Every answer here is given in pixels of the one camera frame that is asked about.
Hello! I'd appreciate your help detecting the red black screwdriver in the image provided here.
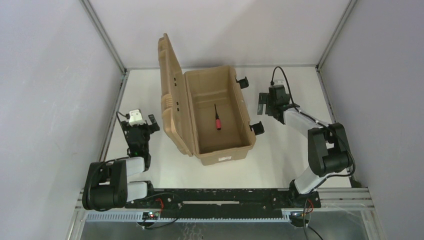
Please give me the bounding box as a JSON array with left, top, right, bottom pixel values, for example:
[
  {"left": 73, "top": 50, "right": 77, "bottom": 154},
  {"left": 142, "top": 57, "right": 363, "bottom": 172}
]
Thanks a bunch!
[{"left": 214, "top": 104, "right": 222, "bottom": 131}]

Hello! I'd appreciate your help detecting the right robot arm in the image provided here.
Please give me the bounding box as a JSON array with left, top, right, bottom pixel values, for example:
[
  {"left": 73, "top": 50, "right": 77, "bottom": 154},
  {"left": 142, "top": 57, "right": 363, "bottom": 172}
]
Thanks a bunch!
[{"left": 257, "top": 85, "right": 356, "bottom": 199}]

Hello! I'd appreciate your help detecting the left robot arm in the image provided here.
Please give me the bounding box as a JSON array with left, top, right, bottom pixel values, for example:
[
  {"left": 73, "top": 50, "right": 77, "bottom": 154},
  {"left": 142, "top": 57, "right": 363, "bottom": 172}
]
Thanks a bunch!
[{"left": 82, "top": 113, "right": 160, "bottom": 212}]

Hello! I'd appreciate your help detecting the black bin latch upper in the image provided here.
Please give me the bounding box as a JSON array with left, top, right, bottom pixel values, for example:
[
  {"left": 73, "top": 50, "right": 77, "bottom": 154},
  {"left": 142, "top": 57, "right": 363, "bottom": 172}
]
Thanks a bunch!
[{"left": 236, "top": 76, "right": 250, "bottom": 89}]

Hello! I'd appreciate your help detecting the black bin latch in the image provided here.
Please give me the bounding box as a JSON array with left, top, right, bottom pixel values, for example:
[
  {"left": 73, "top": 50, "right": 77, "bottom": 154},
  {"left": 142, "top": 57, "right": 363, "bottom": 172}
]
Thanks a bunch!
[
  {"left": 249, "top": 121, "right": 265, "bottom": 136},
  {"left": 236, "top": 76, "right": 250, "bottom": 89}
]

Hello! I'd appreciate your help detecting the black bin latch lower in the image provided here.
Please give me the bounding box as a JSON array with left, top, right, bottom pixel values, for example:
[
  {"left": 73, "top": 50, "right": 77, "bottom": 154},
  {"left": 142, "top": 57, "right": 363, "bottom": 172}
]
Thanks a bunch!
[{"left": 249, "top": 121, "right": 265, "bottom": 136}]

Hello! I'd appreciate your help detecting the tan plastic tool bin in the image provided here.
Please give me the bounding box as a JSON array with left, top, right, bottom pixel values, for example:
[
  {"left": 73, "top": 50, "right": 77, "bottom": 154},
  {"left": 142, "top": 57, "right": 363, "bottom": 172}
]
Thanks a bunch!
[{"left": 157, "top": 34, "right": 256, "bottom": 166}]

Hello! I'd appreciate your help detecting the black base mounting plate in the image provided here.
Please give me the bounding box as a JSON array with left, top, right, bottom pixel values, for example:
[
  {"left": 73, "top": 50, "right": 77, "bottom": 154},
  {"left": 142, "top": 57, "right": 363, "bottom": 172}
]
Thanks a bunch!
[{"left": 124, "top": 188, "right": 322, "bottom": 220}]

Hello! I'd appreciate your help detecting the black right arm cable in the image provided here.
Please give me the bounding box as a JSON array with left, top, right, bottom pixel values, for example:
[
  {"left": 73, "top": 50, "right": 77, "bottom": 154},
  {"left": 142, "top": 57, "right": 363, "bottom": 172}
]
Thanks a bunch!
[{"left": 270, "top": 66, "right": 301, "bottom": 110}]

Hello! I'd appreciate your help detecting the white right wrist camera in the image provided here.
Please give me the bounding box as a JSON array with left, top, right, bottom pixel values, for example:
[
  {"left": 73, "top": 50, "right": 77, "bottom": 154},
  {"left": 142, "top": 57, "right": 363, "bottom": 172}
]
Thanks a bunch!
[{"left": 273, "top": 79, "right": 285, "bottom": 86}]

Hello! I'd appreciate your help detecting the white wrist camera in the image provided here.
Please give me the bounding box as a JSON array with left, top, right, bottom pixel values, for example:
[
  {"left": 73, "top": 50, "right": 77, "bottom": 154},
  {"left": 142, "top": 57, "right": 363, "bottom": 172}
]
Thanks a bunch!
[
  {"left": 273, "top": 79, "right": 285, "bottom": 86},
  {"left": 128, "top": 109, "right": 146, "bottom": 126}
]

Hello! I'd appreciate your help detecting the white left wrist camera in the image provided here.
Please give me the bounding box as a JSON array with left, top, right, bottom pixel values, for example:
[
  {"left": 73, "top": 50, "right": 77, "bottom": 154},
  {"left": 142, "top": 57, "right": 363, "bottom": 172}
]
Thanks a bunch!
[{"left": 128, "top": 109, "right": 146, "bottom": 126}]

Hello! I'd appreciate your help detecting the aluminium frame rail right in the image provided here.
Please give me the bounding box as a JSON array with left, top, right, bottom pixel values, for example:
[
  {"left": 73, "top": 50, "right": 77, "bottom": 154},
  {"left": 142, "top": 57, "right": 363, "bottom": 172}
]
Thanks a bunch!
[{"left": 316, "top": 0, "right": 360, "bottom": 97}]

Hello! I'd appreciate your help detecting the aluminium frame rail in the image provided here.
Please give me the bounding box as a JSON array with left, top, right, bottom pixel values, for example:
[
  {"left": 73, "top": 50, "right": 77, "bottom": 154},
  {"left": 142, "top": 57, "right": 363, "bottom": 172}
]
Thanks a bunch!
[
  {"left": 80, "top": 0, "right": 127, "bottom": 162},
  {"left": 316, "top": 0, "right": 360, "bottom": 97}
]

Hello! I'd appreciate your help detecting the aluminium frame rail left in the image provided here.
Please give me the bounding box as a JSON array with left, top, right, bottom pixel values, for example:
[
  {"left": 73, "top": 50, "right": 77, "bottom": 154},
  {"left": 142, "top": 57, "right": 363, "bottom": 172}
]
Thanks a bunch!
[{"left": 80, "top": 0, "right": 127, "bottom": 162}]

